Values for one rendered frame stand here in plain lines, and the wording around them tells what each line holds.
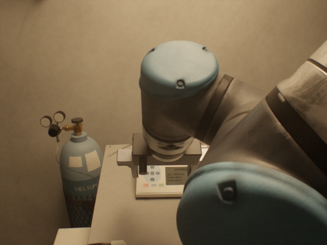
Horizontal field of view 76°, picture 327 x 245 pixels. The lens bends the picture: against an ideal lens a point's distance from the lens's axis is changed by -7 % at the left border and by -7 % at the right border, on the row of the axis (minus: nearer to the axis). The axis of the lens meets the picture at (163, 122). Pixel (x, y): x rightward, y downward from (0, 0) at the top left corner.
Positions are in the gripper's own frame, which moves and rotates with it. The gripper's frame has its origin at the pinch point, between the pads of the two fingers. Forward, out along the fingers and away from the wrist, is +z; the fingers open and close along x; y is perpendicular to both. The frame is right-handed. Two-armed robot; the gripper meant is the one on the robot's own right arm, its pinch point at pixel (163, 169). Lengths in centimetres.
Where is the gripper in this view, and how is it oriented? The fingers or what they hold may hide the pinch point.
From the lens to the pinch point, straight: 54.7
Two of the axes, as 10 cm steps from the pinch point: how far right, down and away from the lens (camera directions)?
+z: -0.5, 5.5, 8.3
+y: 0.3, 8.4, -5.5
